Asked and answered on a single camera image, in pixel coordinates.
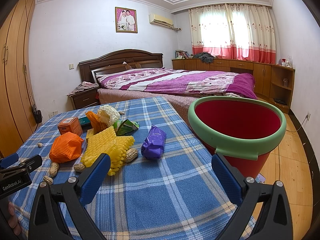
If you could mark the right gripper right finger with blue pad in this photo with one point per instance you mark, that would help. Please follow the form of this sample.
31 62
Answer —
274 220

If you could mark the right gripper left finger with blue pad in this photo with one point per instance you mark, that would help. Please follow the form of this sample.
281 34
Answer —
46 219

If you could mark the yellow foam net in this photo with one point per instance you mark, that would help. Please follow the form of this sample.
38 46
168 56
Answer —
107 142

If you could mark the orange wrapper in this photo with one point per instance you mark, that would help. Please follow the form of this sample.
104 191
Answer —
97 125

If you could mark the orange cardboard box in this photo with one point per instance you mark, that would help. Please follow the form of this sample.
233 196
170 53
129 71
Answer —
70 125

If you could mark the green snack wrapper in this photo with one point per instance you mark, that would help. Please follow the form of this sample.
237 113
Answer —
122 127

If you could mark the white foam net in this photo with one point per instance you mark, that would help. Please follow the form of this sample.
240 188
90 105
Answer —
108 115

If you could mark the purple plastic bag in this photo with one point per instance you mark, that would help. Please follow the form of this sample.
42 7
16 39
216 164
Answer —
153 146

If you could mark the teal white carton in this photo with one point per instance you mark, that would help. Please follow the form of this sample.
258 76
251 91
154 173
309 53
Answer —
85 123

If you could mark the person's left hand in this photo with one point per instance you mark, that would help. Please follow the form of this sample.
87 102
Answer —
13 221

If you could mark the peanut shell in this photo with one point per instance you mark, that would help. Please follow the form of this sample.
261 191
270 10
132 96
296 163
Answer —
54 168

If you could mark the blue plaid tablecloth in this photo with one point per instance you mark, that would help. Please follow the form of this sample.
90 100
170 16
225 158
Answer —
175 197

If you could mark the peanut beside yellow net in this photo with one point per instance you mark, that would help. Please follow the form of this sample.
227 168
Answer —
131 155

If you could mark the red bin green rim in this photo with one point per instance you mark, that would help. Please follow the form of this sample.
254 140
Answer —
244 131

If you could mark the black power strip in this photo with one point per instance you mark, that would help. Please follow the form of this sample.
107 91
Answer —
37 114

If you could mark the dark wooden nightstand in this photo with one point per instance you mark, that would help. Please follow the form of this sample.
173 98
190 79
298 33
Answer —
86 98

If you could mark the clothes on nightstand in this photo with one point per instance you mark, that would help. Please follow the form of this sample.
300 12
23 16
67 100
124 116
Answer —
83 87

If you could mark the bed with purple quilt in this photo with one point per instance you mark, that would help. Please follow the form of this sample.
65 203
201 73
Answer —
179 87

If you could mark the grey clothes pile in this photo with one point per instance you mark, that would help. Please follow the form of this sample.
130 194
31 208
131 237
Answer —
205 57

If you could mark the dark wooden headboard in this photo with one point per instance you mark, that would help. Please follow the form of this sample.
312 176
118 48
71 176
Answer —
130 56

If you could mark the items on cabinet corner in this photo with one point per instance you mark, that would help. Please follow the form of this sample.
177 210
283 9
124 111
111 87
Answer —
286 62

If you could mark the books on cabinet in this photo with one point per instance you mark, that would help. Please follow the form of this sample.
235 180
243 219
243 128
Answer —
180 54

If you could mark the floral red curtain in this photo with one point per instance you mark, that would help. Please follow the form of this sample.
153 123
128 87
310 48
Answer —
234 31

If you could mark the framed wedding photo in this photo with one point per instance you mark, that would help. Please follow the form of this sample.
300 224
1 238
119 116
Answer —
126 20

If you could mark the wall air conditioner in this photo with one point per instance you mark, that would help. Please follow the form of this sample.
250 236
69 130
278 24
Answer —
161 21

